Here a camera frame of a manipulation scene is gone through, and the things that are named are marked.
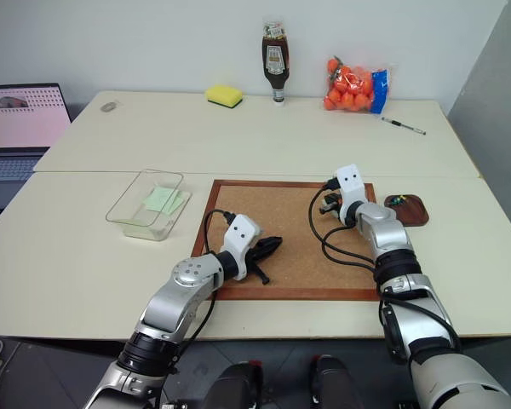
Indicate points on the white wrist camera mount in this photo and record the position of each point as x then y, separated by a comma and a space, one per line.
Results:
238, 238
352, 187

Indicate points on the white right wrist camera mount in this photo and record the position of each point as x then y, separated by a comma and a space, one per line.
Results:
352, 187

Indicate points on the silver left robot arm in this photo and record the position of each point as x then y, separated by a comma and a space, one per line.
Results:
183, 294

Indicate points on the dark brown wooden tray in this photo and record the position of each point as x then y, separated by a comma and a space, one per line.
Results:
411, 211

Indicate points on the small grey flat object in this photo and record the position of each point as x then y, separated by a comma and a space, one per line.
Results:
108, 106

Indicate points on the yellow and green sponge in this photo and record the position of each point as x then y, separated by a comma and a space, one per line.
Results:
224, 94

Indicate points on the wood-framed cork board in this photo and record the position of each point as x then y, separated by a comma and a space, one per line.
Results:
298, 238

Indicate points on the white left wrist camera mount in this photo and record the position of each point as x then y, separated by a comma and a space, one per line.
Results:
238, 238

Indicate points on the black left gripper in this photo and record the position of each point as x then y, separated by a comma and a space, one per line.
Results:
255, 251

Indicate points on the bag of small oranges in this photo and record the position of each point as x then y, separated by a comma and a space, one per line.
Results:
351, 87

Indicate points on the clear plastic box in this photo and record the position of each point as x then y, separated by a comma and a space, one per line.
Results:
145, 213

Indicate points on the upside-down ketchup bottle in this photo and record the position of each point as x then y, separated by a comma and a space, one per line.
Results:
275, 55

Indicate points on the small green sticky note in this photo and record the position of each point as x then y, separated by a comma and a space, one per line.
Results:
178, 203

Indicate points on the black and white pen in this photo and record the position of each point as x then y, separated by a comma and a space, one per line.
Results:
402, 125

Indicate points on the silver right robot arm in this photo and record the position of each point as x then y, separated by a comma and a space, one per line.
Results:
404, 277

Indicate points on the large green sticky note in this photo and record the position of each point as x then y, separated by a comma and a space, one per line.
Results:
158, 198

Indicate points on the open laptop with pink screen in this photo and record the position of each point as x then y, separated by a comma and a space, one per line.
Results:
21, 119

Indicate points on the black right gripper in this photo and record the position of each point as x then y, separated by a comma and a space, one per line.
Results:
334, 201

